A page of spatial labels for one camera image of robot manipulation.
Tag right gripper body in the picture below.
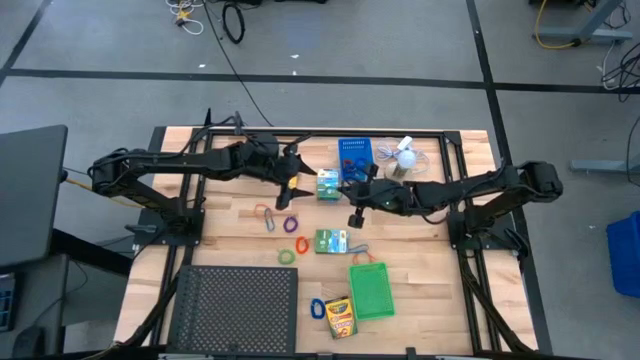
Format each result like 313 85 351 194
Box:
340 177 417 217

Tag black computer mouse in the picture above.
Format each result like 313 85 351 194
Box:
12 325 47 359

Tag black perforated metal riser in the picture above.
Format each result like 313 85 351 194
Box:
166 265 300 357

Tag dark grey desk top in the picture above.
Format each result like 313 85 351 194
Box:
0 124 69 269

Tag black aluminium table frame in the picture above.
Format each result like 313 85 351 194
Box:
149 125 554 357

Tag long black floor cable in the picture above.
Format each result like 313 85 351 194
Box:
202 0 274 128

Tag black power box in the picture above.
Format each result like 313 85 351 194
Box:
146 125 168 174

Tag white cable bundle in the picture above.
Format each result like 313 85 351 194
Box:
164 0 205 36

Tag grey desk base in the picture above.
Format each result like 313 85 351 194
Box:
529 0 634 45

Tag green plastic basket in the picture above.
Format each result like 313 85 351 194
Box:
347 261 396 322

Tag blue plastic basket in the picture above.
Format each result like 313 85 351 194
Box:
337 137 377 182

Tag tan cable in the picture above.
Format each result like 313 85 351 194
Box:
63 175 146 209

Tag computer keyboard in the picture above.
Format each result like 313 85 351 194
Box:
0 272 19 334

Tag coiled black floor cable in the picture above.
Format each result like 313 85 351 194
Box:
221 1 247 45

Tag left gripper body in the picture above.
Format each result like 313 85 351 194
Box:
246 139 292 190

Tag black cable bundle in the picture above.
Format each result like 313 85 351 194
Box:
82 244 194 360
457 252 536 357

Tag green crayon box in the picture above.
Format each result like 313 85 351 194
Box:
314 228 349 255
315 168 342 201

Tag tangled black cables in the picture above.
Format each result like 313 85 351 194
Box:
598 39 640 104

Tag large yellow crayon box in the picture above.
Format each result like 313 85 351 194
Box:
324 295 359 340

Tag grey desk foot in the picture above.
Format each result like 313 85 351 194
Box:
570 153 640 177

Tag yellow floor cable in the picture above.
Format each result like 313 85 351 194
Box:
533 0 582 50

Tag blue storage bin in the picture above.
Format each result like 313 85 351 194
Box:
605 209 640 299

